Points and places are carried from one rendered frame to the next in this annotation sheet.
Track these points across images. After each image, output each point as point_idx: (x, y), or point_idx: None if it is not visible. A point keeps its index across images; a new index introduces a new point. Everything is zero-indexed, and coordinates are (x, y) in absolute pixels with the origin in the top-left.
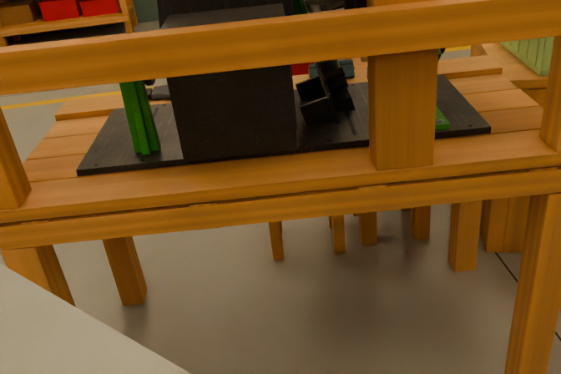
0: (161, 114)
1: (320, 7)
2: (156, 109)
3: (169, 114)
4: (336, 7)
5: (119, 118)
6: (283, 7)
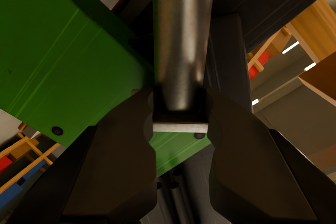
0: None
1: (184, 84)
2: None
3: None
4: (90, 144)
5: None
6: (276, 28)
